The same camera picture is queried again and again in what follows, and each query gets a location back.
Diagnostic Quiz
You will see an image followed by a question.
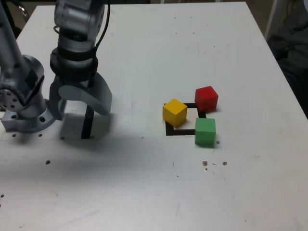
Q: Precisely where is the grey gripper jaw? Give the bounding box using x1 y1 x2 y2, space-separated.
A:
49 76 66 121
57 73 113 116

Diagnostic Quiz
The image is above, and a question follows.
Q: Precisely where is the yellow cube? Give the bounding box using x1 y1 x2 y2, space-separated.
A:
162 98 188 128

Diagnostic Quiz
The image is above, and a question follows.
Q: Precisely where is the red cube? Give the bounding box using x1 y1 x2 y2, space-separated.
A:
194 86 219 113

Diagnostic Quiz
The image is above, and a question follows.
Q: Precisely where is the green cube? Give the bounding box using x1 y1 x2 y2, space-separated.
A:
194 117 217 147

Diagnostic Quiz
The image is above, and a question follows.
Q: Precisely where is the black tape square outline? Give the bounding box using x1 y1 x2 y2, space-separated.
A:
163 103 207 137

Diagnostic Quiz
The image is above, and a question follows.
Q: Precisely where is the black tape strip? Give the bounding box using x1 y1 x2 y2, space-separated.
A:
80 104 95 140

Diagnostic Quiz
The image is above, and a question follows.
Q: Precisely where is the person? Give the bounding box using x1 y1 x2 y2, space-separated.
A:
266 0 308 121

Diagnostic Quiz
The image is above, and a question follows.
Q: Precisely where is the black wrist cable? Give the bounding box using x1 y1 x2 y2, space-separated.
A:
95 0 112 50

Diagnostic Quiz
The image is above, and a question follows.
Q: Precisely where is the chrome metal tube frame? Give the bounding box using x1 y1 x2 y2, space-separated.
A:
19 4 31 19

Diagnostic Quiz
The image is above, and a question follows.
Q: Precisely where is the white furniture post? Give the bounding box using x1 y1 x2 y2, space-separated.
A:
264 0 286 40

